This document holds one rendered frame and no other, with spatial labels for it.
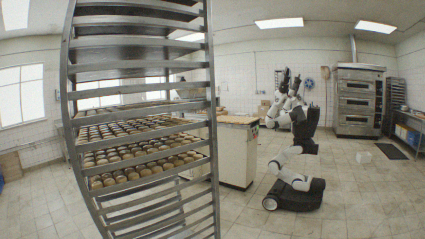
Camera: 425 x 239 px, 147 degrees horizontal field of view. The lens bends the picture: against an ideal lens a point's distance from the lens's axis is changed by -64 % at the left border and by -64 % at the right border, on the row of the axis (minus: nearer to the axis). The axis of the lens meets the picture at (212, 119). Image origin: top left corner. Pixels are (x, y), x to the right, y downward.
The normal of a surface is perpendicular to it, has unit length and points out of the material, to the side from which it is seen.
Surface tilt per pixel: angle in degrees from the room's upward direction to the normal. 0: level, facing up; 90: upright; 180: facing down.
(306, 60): 90
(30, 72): 90
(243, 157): 90
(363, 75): 90
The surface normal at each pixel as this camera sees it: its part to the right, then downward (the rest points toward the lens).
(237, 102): -0.51, 0.17
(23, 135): 0.86, 0.05
